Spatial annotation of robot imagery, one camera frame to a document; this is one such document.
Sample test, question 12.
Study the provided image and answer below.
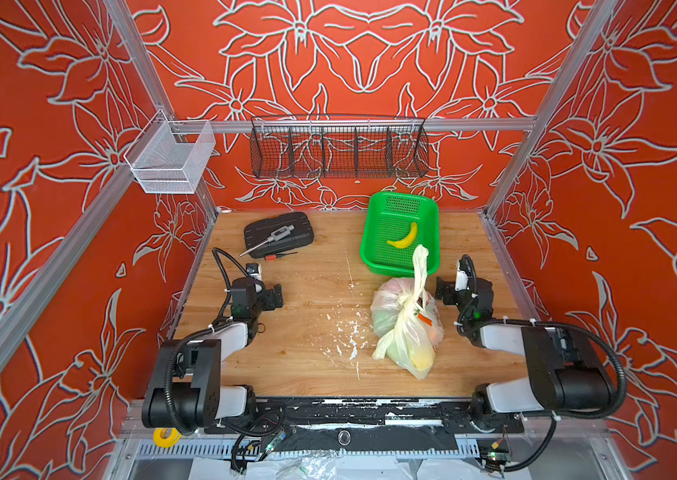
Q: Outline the translucent plastic bag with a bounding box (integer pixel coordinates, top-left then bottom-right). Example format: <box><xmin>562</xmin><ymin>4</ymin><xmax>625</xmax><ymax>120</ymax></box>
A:
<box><xmin>370</xmin><ymin>245</ymin><xmax>444</xmax><ymax>380</ymax></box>

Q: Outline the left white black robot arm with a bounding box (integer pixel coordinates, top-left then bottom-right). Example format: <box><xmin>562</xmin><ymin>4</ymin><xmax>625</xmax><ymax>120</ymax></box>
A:
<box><xmin>140</xmin><ymin>247</ymin><xmax>284</xmax><ymax>435</ymax></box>

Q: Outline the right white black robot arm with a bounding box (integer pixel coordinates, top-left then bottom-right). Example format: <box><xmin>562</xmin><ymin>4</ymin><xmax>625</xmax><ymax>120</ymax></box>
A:
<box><xmin>435</xmin><ymin>255</ymin><xmax>628</xmax><ymax>420</ymax></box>

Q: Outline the black tool case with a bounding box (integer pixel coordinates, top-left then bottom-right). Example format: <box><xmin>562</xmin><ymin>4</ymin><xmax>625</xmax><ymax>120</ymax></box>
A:
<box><xmin>242</xmin><ymin>212</ymin><xmax>316</xmax><ymax>259</ymax></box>

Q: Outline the silver ratchet screwdriver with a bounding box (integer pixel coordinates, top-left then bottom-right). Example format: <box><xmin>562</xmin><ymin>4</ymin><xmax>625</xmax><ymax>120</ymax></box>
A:
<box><xmin>240</xmin><ymin>225</ymin><xmax>294</xmax><ymax>257</ymax></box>

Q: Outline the yellow banana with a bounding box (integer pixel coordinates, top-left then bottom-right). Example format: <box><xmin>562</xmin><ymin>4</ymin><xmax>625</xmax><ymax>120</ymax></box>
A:
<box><xmin>386</xmin><ymin>222</ymin><xmax>418</xmax><ymax>250</ymax></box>

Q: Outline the green plastic basket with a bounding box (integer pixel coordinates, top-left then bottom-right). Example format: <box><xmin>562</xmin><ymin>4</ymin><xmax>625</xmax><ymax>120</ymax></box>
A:
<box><xmin>359</xmin><ymin>192</ymin><xmax>440</xmax><ymax>277</ymax></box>

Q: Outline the small circuit board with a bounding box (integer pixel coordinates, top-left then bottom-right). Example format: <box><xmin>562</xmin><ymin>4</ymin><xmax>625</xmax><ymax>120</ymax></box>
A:
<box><xmin>479</xmin><ymin>439</ymin><xmax>510</xmax><ymax>472</ymax></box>

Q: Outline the yellow tape roll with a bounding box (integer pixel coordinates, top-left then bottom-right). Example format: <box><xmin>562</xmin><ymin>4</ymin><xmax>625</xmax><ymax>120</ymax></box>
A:
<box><xmin>152</xmin><ymin>427</ymin><xmax>182</xmax><ymax>449</ymax></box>

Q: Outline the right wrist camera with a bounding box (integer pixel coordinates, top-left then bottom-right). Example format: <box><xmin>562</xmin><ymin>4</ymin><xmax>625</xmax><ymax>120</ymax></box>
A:
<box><xmin>454</xmin><ymin>268</ymin><xmax>471</xmax><ymax>292</ymax></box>

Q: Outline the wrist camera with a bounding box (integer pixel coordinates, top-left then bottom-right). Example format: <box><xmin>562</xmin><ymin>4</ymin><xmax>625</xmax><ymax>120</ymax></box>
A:
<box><xmin>246</xmin><ymin>263</ymin><xmax>262</xmax><ymax>281</ymax></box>
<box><xmin>454</xmin><ymin>268</ymin><xmax>471</xmax><ymax>292</ymax></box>

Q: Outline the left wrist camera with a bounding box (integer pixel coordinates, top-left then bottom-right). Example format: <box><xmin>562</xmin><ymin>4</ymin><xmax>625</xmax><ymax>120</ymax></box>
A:
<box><xmin>246</xmin><ymin>263</ymin><xmax>262</xmax><ymax>281</ymax></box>

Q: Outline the red handled small screwdriver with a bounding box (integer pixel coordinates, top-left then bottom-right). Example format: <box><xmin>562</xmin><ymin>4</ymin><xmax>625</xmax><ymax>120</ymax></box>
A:
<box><xmin>264</xmin><ymin>251</ymin><xmax>298</xmax><ymax>261</ymax></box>

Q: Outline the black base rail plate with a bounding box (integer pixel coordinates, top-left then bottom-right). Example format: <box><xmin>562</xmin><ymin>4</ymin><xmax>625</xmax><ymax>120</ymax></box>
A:
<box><xmin>204</xmin><ymin>396</ymin><xmax>525</xmax><ymax>456</ymax></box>

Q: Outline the black wire wall basket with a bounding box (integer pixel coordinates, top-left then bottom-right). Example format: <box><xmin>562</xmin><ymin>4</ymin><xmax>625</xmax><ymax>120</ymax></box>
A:
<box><xmin>250</xmin><ymin>114</ymin><xmax>430</xmax><ymax>180</ymax></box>

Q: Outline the white wire mesh basket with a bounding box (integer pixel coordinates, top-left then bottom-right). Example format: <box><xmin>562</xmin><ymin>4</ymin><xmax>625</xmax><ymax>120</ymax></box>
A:
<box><xmin>124</xmin><ymin>109</ymin><xmax>216</xmax><ymax>194</ymax></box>

